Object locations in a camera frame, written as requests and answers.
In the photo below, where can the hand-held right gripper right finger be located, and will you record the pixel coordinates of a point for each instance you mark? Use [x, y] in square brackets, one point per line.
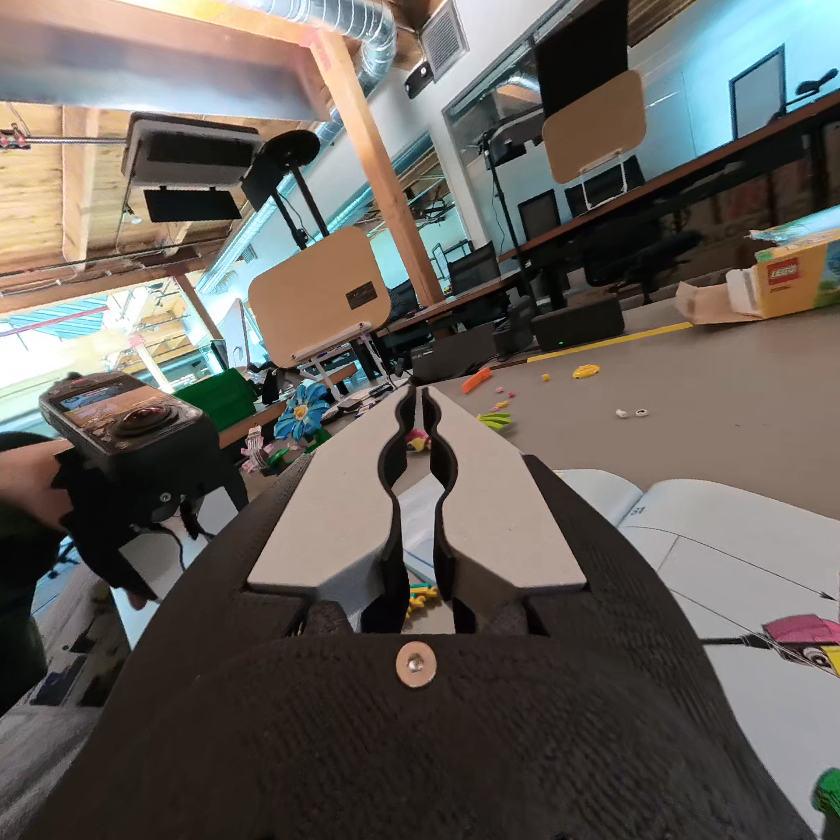
[512, 525]

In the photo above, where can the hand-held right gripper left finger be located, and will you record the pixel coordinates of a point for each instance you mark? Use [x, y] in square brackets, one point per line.
[328, 525]

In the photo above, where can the lego instruction booklet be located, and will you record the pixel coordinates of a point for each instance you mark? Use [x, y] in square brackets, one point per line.
[722, 558]

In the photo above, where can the person's left forearm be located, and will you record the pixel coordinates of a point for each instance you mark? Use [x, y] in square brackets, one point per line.
[19, 590]

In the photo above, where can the bundle of coloured lego plates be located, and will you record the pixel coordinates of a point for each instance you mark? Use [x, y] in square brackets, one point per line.
[495, 421]

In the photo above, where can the yellow teal lego pieces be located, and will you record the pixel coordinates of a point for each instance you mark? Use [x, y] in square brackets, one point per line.
[423, 600]

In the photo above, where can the lego flower model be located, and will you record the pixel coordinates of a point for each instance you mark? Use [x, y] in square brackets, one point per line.
[302, 410]

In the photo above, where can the orange lego brick separator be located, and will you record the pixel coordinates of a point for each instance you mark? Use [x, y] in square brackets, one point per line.
[476, 380]

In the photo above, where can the yellow round lego piece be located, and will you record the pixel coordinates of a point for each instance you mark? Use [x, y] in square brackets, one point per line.
[586, 371]

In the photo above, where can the yellow lego set box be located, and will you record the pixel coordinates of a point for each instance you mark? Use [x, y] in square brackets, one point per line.
[794, 279]

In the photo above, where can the person's left hand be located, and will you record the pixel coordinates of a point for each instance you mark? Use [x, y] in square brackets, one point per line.
[29, 482]

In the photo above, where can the green storage bin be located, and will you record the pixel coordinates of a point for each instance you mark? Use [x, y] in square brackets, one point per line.
[216, 397]

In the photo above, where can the black box with green light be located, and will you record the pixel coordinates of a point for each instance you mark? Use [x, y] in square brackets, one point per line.
[577, 325]

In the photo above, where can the wooden board on white stand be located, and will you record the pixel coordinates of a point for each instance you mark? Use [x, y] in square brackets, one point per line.
[315, 295]
[594, 124]

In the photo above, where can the black office chair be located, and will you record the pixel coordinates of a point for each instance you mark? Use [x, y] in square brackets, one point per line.
[630, 262]

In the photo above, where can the ceiling heater unit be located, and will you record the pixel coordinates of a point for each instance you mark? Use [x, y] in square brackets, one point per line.
[190, 151]

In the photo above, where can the black disc stand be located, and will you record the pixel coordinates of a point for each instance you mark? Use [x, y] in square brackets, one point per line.
[285, 154]

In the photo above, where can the long dark wooden desk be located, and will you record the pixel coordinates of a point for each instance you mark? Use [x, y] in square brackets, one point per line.
[689, 177]

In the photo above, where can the black hanging panel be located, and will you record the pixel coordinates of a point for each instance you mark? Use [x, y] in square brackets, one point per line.
[577, 46]

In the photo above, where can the dark framed monitor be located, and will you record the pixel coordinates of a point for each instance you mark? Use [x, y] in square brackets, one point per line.
[758, 92]

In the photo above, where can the black ceiling camera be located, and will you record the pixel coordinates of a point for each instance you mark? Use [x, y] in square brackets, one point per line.
[418, 79]

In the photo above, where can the silver ventilation duct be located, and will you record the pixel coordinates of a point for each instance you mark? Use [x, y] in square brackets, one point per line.
[367, 39]

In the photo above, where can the white wall vent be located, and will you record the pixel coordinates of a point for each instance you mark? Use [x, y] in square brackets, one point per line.
[443, 36]

